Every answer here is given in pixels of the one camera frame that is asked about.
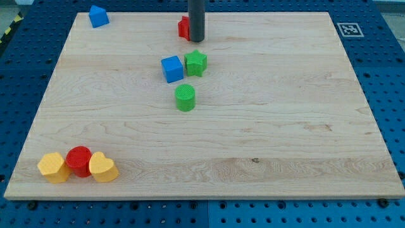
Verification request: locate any red star block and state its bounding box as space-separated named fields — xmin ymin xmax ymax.
xmin=178 ymin=16 xmax=190 ymax=41

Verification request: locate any green star block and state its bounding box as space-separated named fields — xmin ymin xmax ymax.
xmin=184 ymin=49 xmax=208 ymax=77

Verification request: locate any green cylinder block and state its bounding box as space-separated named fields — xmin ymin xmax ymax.
xmin=175 ymin=84 xmax=196 ymax=111

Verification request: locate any blue cube block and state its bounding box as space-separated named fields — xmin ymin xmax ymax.
xmin=161 ymin=56 xmax=184 ymax=83

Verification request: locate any light wooden board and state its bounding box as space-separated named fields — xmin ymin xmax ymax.
xmin=4 ymin=12 xmax=404 ymax=200

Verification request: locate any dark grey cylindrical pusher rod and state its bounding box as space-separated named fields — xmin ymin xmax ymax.
xmin=188 ymin=0 xmax=205 ymax=42

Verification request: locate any yellow heart block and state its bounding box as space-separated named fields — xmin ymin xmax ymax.
xmin=89 ymin=151 xmax=120 ymax=183

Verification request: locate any red cylinder block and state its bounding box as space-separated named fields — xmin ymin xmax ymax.
xmin=66 ymin=146 xmax=92 ymax=178

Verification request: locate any blue pentagon block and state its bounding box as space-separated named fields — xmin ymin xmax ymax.
xmin=89 ymin=5 xmax=109 ymax=28

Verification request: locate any yellow hexagon block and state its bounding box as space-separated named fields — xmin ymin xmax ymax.
xmin=37 ymin=152 xmax=72 ymax=184

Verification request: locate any white fiducial marker tag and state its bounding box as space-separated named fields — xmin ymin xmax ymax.
xmin=337 ymin=22 xmax=364 ymax=37

